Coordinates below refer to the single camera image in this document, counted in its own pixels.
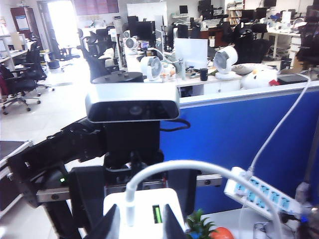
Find black flat box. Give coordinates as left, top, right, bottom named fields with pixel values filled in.
left=276, top=74, right=309, bottom=86

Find small black office monitor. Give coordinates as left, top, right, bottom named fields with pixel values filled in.
left=127, top=15, right=157, bottom=42

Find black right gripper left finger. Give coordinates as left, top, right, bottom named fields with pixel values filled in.
left=83, top=204, right=121, bottom=239

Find white charging base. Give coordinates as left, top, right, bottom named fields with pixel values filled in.
left=103, top=188, right=186, bottom=239

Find small pale bottle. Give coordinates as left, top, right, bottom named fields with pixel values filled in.
left=177, top=58, right=187, bottom=81

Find white power strip blue sockets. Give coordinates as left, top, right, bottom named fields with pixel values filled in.
left=223, top=166, right=306, bottom=221

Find black office chair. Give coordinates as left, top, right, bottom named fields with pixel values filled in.
left=298, top=4, right=319, bottom=69
left=24, top=42, right=56, bottom=93
left=0, top=63, right=42, bottom=116
left=81, top=46, right=119, bottom=83
left=234, top=23, right=274, bottom=65

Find white plush toy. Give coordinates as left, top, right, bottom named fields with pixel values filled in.
left=240, top=67, right=279, bottom=90

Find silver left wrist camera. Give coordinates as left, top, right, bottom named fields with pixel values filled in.
left=85, top=82, right=180, bottom=123

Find thin white Type-C cable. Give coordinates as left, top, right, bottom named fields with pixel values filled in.
left=125, top=160, right=285, bottom=239

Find white power strip cord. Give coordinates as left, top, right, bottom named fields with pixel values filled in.
left=248, top=73, right=312, bottom=175

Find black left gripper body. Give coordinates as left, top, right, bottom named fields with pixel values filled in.
left=36, top=121, right=222, bottom=203

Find white office desk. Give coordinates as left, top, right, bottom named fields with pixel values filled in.
left=175, top=73, right=244, bottom=97

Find white board panel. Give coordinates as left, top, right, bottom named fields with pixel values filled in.
left=173, top=37, right=209, bottom=70

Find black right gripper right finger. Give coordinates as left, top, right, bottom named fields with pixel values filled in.
left=162, top=204, right=187, bottom=239

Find brown wooden cabinet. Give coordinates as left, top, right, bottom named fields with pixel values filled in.
left=9, top=6, right=43, bottom=49

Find orange pineapple with leaves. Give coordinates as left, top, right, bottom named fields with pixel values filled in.
left=185, top=208, right=236, bottom=239

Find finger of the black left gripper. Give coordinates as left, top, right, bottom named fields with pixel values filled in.
left=167, top=169, right=200, bottom=217
left=69, top=166, right=105, bottom=225

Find black aluminium-edged case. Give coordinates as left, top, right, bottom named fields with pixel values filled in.
left=0, top=140, right=34, bottom=220

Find blue office partition panel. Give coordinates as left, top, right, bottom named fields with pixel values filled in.
left=159, top=82, right=319, bottom=217

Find large white whiteboard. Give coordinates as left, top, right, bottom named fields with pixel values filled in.
left=126, top=2, right=168, bottom=25

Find white desk fan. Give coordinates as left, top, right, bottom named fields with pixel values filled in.
left=124, top=37, right=139, bottom=56
left=140, top=55, right=164, bottom=83
left=214, top=45, right=239, bottom=80

